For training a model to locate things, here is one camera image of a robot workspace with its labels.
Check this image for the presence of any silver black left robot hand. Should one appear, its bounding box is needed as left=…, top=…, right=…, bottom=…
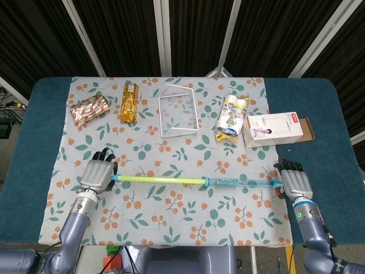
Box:
left=77, top=147, right=119, bottom=198

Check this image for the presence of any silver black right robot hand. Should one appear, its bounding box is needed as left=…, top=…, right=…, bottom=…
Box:
left=273, top=158, right=314, bottom=202

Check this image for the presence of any white and red product box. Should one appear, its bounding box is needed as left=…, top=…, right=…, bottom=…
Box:
left=241, top=111, right=315, bottom=148

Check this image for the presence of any gold foil brick package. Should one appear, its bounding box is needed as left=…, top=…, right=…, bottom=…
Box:
left=119, top=82, right=140, bottom=124

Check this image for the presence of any orange block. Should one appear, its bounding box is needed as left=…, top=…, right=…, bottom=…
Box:
left=103, top=254, right=124, bottom=271

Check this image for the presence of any pack of white rolls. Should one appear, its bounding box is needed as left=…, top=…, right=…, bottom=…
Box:
left=214, top=94, right=249, bottom=144

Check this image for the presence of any floral orange-fruit tablecloth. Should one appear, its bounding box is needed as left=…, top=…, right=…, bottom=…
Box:
left=38, top=76, right=294, bottom=248

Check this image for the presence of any black power box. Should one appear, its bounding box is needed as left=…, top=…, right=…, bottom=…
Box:
left=0, top=119, right=13, bottom=140

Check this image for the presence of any grey robot torso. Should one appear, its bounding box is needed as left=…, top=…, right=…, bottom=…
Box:
left=139, top=245, right=237, bottom=274

